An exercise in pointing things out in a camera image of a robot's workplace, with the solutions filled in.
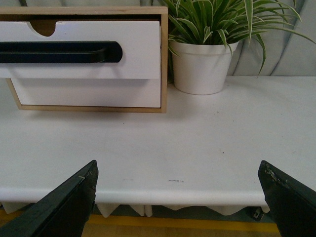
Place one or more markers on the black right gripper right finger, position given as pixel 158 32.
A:
pixel 292 204

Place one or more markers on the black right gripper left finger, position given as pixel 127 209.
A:
pixel 61 213

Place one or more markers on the white drawer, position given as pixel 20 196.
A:
pixel 143 93
pixel 140 42

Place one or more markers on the white table cloth fringe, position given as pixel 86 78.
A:
pixel 159 210

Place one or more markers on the white plant pot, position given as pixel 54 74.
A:
pixel 201 69

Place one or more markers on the green spider plant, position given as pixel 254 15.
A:
pixel 222 22

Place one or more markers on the black drawer handle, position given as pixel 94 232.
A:
pixel 53 52

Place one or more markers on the wooden drawer cabinet frame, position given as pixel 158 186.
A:
pixel 43 20

